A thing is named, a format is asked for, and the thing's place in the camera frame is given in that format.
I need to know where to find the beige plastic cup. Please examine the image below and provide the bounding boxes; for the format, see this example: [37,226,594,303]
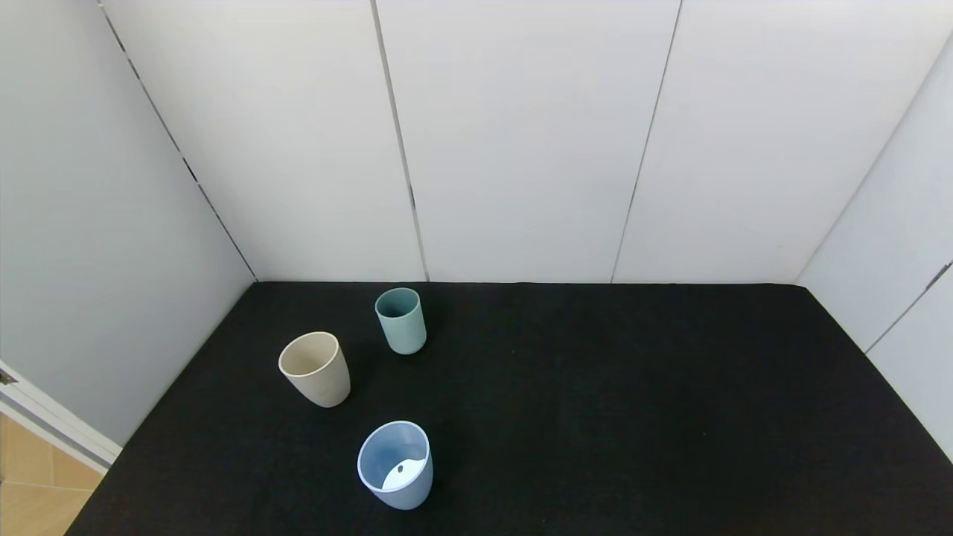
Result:
[278,331,351,409]

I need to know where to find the white panel base rail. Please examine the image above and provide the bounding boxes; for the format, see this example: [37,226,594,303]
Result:
[0,361,122,473]

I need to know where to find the teal plastic cup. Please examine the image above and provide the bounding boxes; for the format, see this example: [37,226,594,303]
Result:
[374,287,427,355]

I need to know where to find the light blue plastic cup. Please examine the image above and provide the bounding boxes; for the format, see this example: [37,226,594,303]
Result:
[357,421,433,511]

